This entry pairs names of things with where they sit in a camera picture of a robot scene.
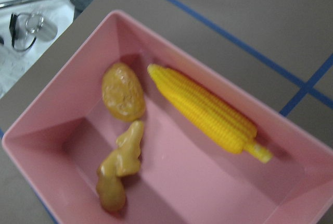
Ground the small black clip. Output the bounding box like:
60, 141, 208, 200
9, 13, 18, 47

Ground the yellow toy corn cob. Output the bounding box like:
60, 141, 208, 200
147, 64, 273, 164

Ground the small steel measuring cup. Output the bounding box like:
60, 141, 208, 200
25, 14, 58, 42

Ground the pink plastic bin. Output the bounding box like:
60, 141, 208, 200
3, 10, 332, 223

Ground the brown toy potato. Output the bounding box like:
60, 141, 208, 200
101, 62, 146, 122

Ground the tan toy ginger root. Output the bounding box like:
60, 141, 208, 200
96, 120, 144, 213

